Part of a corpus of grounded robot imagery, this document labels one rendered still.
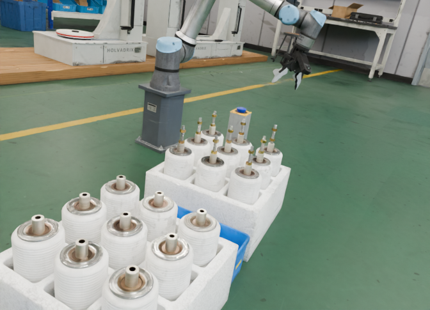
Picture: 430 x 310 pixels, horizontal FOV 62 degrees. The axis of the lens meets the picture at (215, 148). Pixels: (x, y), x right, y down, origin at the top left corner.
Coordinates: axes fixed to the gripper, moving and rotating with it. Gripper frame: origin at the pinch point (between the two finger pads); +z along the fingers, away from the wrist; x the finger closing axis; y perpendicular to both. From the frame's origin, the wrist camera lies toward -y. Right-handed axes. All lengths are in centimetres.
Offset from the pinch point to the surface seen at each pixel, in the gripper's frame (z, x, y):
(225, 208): 25, 51, -60
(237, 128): 17.1, 28.3, -18.2
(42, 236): 22, 102, -74
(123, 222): 18, 88, -75
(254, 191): 17, 45, -61
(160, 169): 29, 64, -37
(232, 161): 18, 44, -44
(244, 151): 17, 35, -37
